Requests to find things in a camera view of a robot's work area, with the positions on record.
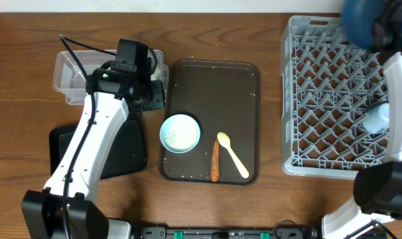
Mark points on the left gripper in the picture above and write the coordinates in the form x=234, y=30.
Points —
x=158, y=97

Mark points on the large blue bowl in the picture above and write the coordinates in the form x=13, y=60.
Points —
x=358, y=18

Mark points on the light blue cup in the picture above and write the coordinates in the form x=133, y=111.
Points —
x=377, y=120

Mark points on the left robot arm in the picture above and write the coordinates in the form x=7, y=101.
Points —
x=117, y=93

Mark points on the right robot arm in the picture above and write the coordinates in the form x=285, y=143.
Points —
x=377, y=190

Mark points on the grey dishwasher rack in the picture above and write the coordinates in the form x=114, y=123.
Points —
x=329, y=85

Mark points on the clear plastic bin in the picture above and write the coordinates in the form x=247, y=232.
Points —
x=69, y=80

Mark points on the small bowl with rice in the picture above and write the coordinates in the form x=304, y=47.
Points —
x=179, y=133

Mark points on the black bin lid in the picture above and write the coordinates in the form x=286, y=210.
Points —
x=127, y=155

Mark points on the dark brown serving tray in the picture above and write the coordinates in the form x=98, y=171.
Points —
x=221, y=97

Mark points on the pale yellow spoon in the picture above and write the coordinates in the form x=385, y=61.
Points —
x=224, y=141

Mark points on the orange carrot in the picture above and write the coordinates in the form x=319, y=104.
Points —
x=215, y=163

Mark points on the black rail at table edge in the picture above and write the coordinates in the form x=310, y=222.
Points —
x=221, y=233

